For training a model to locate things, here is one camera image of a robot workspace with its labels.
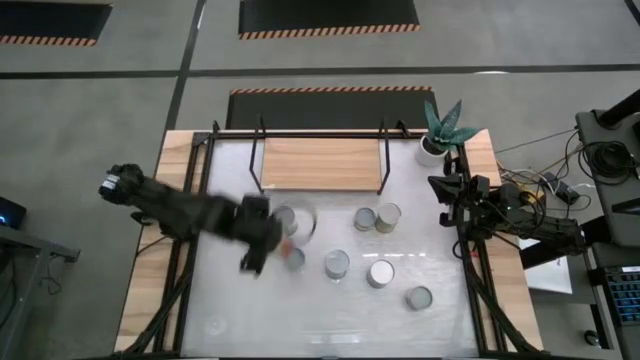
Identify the black device blue light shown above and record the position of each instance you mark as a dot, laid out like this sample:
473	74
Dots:
12	212

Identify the yellow label tin can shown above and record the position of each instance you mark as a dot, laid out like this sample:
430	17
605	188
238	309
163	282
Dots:
286	218

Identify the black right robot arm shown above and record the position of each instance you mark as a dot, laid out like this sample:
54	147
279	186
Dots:
545	227

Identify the short silver tin can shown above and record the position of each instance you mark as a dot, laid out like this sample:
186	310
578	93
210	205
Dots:
296	260
365	218

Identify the wooden shelf black metal frame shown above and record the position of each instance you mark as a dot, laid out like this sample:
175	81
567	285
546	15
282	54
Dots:
320	165

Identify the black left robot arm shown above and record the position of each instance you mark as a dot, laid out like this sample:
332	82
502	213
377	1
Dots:
165	202

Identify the white paper sheet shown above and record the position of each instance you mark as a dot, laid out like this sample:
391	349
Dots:
550	277

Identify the white lid tin can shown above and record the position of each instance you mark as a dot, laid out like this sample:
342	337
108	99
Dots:
381	272

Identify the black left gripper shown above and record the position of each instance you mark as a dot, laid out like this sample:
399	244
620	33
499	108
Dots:
257	230

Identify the grey keyboard desk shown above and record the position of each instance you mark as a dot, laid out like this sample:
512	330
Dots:
631	345

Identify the black power adapter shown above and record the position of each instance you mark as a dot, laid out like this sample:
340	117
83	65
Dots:
565	190

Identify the black floor mat striped edge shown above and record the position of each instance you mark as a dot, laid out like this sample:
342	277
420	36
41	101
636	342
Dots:
50	22
325	15
350	107

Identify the black desk beam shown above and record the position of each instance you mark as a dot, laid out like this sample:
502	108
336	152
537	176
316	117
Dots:
537	257

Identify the grey metal side table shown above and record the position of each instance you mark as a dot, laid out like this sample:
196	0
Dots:
40	246

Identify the yellow power strip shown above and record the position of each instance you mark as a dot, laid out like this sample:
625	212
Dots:
532	195

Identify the beige label tin can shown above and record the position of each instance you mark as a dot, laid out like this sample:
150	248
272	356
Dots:
389	215

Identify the white table cover sheet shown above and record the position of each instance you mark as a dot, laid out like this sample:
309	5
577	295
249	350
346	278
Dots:
250	310

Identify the grey side desk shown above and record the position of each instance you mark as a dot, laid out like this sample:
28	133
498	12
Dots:
625	232

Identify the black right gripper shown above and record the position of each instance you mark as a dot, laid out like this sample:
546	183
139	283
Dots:
475	197

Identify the orange and white label can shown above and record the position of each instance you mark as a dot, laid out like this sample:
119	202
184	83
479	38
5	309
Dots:
419	298

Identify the black computer mouse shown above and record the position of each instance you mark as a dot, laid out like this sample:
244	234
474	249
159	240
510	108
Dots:
592	338

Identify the flat black device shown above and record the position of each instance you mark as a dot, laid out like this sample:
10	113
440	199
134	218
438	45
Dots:
630	206

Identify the succulent plant in white pot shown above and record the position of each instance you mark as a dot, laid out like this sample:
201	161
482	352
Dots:
446	131

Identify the backlit black keyboard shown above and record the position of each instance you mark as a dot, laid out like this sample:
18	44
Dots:
625	295

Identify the orange label tin can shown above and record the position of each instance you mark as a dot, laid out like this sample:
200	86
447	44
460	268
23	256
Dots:
286	248

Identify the teal label tin can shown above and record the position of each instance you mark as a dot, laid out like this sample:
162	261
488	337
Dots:
336	262

